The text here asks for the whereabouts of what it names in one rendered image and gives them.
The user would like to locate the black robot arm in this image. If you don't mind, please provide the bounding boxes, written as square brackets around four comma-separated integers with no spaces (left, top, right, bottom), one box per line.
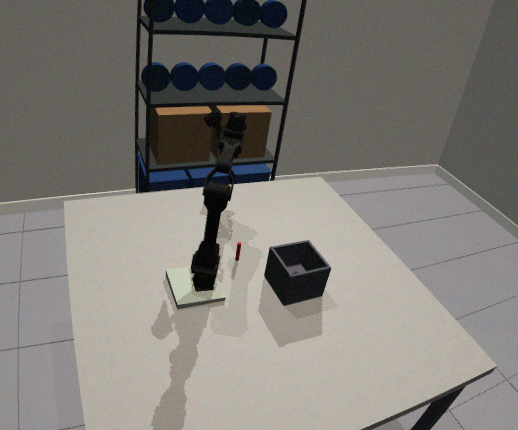
[191,112,247,292]

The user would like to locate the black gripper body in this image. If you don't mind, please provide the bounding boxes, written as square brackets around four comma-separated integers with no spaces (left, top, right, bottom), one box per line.
[204,109,227,140]

